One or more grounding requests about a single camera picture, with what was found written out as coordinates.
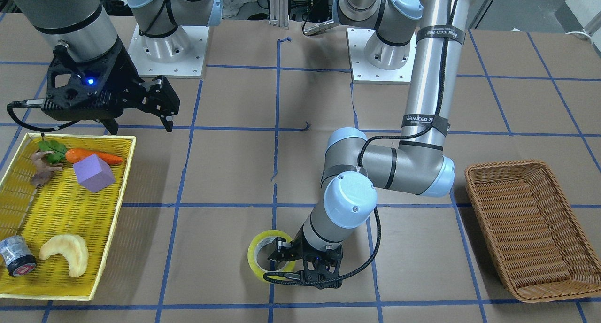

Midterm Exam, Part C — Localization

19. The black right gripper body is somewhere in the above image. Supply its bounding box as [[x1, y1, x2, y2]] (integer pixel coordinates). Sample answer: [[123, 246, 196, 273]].
[[41, 40, 180, 124]]

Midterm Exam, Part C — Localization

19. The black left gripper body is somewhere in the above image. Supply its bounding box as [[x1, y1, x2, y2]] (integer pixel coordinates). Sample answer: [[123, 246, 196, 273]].
[[268, 237, 343, 289]]

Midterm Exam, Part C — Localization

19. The yellow packing tape roll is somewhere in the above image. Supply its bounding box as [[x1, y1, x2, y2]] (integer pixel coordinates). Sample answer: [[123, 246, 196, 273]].
[[247, 230, 296, 284]]

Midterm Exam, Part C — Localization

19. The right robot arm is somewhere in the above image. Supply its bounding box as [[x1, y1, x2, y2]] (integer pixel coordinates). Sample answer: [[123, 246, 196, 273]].
[[6, 0, 223, 135]]

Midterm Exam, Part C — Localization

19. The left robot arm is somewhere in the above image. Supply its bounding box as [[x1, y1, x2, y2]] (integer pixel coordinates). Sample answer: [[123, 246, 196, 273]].
[[257, 0, 476, 289]]

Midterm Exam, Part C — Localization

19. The orange toy carrot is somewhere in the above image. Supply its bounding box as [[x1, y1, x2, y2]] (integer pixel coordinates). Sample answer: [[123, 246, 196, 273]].
[[65, 148, 124, 165]]

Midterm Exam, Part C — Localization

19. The purple foam block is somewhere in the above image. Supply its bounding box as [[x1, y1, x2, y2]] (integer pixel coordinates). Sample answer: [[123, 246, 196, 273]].
[[73, 154, 116, 193]]

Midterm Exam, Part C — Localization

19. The brown toy figure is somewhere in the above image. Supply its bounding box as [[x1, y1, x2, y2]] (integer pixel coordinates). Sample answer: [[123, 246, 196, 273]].
[[30, 140, 68, 188]]

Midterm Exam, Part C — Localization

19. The yellow plastic tray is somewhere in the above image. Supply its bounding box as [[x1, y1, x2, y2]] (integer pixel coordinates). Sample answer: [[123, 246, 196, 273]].
[[0, 133, 137, 301]]

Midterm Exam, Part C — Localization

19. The pale bread piece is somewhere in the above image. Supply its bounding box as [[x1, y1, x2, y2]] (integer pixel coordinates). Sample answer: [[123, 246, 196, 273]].
[[39, 234, 89, 277]]

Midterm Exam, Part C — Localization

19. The small labelled can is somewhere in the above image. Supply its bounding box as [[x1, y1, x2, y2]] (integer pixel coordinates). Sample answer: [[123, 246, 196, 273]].
[[0, 235, 37, 277]]

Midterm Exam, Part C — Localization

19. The brown wicker basket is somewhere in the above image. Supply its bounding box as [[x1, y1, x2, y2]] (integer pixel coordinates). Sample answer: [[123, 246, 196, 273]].
[[464, 160, 601, 302]]

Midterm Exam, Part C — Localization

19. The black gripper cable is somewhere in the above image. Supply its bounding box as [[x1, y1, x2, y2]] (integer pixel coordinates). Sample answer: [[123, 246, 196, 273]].
[[262, 0, 463, 286]]

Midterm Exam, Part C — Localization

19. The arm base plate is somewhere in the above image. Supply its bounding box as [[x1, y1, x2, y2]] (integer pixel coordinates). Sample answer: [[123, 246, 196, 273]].
[[128, 26, 211, 79], [347, 28, 416, 85]]

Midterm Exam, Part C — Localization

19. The aluminium frame post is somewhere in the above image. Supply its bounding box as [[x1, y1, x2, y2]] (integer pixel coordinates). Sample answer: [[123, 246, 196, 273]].
[[268, 0, 290, 30]]

